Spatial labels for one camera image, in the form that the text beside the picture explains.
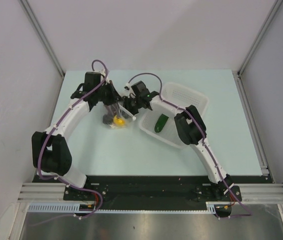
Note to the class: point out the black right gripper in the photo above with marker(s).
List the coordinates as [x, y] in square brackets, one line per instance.
[126, 103]

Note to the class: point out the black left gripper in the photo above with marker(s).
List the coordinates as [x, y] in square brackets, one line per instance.
[114, 96]

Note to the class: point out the clear zip top bag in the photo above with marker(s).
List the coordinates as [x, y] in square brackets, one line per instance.
[123, 113]

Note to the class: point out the dark round fake fruit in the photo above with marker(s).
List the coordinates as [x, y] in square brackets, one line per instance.
[108, 119]

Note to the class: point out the green fake vegetable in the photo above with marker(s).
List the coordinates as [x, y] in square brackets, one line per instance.
[160, 123]

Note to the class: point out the yellow fake fruit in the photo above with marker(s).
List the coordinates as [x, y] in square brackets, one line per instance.
[118, 121]

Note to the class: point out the dark purple fake grapes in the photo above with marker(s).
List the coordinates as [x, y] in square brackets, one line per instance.
[112, 109]

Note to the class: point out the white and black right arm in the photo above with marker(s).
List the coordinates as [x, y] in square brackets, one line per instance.
[192, 132]

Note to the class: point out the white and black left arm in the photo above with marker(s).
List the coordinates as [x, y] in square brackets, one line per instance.
[50, 151]

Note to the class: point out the white perforated plastic basket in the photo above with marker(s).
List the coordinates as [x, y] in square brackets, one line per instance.
[180, 96]

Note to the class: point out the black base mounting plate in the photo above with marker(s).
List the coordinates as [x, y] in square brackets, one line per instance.
[194, 187]

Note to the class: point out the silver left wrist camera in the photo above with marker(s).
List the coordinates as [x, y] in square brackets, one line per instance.
[104, 71]

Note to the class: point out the aluminium left corner post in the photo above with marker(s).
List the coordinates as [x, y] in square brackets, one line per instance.
[36, 25]

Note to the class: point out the aluminium corner post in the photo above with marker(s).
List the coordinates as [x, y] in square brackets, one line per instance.
[36, 25]
[274, 10]

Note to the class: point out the white slotted cable duct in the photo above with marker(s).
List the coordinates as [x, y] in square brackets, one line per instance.
[77, 208]

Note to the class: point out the aluminium front frame rail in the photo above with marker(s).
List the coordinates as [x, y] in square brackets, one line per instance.
[252, 193]

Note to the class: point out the aluminium right corner post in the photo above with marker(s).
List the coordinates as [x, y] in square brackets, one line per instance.
[274, 10]

